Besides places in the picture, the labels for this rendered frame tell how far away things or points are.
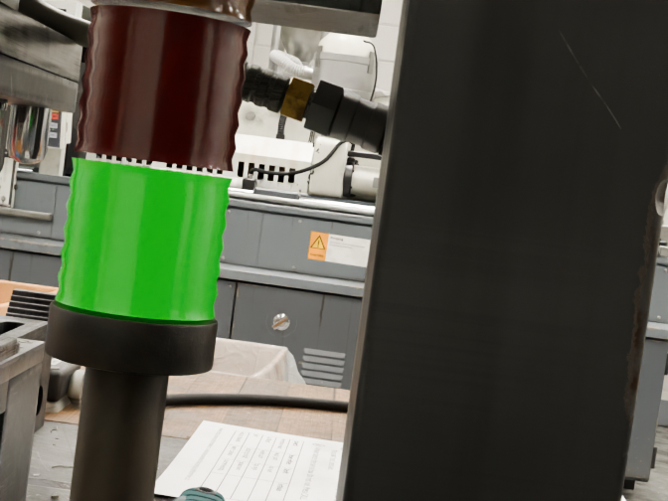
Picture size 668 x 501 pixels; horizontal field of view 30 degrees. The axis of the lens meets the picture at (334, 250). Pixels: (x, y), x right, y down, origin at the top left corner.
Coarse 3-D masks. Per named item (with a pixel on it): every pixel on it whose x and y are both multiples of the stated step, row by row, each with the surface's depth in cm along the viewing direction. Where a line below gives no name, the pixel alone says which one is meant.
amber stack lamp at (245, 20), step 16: (96, 0) 29; (112, 0) 28; (128, 0) 28; (144, 0) 28; (160, 0) 27; (176, 0) 28; (192, 0) 28; (208, 0) 28; (224, 0) 28; (240, 0) 28; (208, 16) 29; (224, 16) 29; (240, 16) 29
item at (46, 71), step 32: (0, 0) 56; (256, 0) 51; (288, 0) 50; (320, 0) 50; (352, 0) 50; (0, 32) 50; (32, 32) 55; (352, 32) 57; (0, 64) 50; (32, 64) 55; (64, 64) 61; (0, 96) 55; (32, 96) 56; (64, 96) 62; (32, 128) 61; (32, 160) 62
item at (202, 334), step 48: (48, 336) 29; (96, 336) 28; (144, 336) 28; (192, 336) 29; (96, 384) 29; (144, 384) 29; (96, 432) 29; (144, 432) 29; (96, 480) 29; (144, 480) 29
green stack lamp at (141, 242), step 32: (96, 160) 30; (96, 192) 28; (128, 192) 28; (160, 192) 28; (192, 192) 28; (224, 192) 29; (96, 224) 28; (128, 224) 28; (160, 224) 28; (192, 224) 28; (224, 224) 29; (64, 256) 29; (96, 256) 28; (128, 256) 28; (160, 256) 28; (192, 256) 28; (64, 288) 29; (96, 288) 28; (128, 288) 28; (160, 288) 28; (192, 288) 29; (192, 320) 29
